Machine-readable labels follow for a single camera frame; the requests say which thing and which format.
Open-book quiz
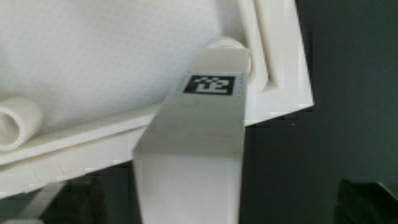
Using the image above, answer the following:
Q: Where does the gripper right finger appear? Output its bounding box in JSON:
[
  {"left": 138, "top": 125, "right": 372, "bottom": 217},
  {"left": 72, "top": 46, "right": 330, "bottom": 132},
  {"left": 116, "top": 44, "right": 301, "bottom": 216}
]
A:
[{"left": 333, "top": 179, "right": 398, "bottom": 224}]

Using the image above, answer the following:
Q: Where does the white desk top tray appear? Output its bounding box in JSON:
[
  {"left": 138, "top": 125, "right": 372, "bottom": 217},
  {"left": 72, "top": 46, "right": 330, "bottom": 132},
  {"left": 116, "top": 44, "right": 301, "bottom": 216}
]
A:
[{"left": 0, "top": 0, "right": 315, "bottom": 201}]

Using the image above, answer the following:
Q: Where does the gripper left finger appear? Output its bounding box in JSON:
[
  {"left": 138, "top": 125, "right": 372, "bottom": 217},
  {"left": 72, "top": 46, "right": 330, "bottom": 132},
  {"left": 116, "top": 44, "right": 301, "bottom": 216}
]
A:
[{"left": 10, "top": 176, "right": 113, "bottom": 224}]

